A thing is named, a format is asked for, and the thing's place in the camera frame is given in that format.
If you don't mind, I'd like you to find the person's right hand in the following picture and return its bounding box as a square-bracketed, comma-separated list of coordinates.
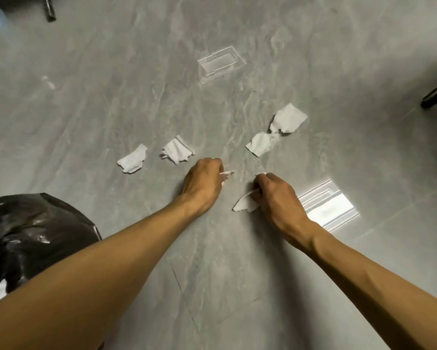
[253, 173, 320, 249]

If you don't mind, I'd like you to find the person's left hand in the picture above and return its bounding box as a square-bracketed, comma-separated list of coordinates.
[178, 157, 225, 216]

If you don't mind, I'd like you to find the curled torn white tissue piece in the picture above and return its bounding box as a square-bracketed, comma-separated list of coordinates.
[232, 173, 267, 213]

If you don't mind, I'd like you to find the person's left forearm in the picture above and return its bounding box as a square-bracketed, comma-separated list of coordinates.
[0, 199, 209, 350]

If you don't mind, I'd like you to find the person's right forearm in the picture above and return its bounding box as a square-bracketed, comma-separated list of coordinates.
[288, 222, 437, 350]

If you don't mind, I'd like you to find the crumpled torn white tissue piece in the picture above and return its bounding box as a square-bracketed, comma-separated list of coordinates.
[160, 135, 196, 166]

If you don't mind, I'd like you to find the large torn white tissue piece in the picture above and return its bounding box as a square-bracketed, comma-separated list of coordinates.
[269, 103, 309, 134]

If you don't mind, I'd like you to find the black plastic trash bag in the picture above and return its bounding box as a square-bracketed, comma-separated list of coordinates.
[0, 192, 102, 293]

